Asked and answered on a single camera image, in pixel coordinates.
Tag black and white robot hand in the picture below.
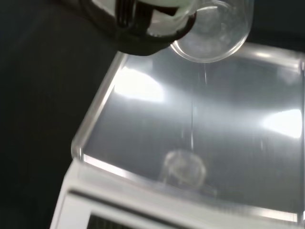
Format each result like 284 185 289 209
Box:
78 0 198 57

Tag white electronic balance steel pan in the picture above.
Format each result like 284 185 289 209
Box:
49 42 305 229

